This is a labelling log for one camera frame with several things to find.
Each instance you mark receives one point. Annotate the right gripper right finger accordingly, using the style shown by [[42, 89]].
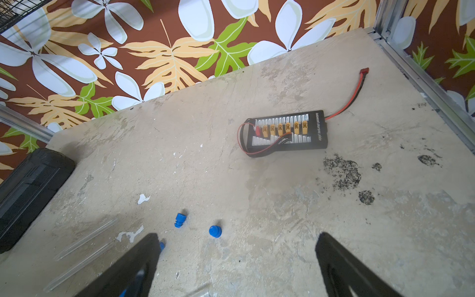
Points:
[[344, 275]]

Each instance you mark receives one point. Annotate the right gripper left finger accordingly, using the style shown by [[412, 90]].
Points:
[[131, 275]]

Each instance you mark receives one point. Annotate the clear test tube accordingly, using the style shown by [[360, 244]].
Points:
[[79, 243], [77, 267]]

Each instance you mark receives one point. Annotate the black tool case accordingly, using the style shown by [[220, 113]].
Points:
[[27, 191]]

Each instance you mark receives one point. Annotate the black wire basket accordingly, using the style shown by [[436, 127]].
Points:
[[13, 11]]

